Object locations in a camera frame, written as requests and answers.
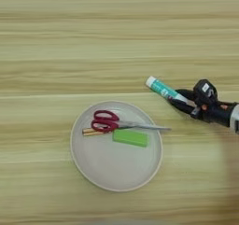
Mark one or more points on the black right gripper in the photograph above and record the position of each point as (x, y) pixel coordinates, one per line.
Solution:
(217, 113)

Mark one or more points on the white teal glue stick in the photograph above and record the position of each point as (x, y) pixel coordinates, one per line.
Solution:
(163, 89)

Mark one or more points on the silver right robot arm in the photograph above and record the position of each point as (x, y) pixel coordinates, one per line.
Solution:
(235, 119)

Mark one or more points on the black box with white label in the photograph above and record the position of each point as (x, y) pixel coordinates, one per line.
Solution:
(205, 91)

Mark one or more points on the green rectangular eraser block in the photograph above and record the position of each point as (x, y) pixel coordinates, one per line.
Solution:
(130, 137)

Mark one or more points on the beige round plate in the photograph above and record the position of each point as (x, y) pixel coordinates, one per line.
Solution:
(115, 169)

